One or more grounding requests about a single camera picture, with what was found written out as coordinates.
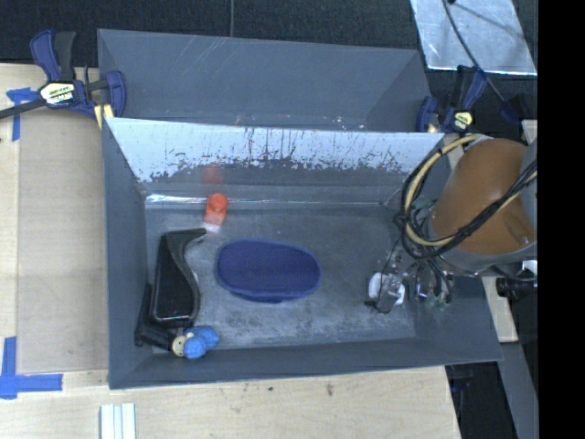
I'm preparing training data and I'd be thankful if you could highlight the blue oval fabric pouch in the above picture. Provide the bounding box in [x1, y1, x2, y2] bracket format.
[214, 238, 323, 305]

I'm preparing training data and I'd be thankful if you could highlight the black glossy plastic holder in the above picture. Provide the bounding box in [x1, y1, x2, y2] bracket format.
[133, 227, 208, 352]

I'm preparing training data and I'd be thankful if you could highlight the pale wood flat board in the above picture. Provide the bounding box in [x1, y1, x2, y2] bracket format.
[16, 103, 111, 375]

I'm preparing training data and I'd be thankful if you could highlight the white round object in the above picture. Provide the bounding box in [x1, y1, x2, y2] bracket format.
[367, 271, 407, 308]

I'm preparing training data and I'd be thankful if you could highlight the grey metal bin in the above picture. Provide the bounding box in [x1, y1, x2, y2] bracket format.
[96, 28, 505, 391]

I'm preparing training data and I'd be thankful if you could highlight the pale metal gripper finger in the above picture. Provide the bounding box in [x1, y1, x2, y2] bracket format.
[365, 274, 403, 315]

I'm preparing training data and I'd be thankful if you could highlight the black cylinder on white bracket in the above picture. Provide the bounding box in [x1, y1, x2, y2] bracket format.
[495, 258, 538, 299]

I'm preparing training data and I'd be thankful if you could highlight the blue toy figure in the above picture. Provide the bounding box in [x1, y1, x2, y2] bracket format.
[171, 325, 221, 361]

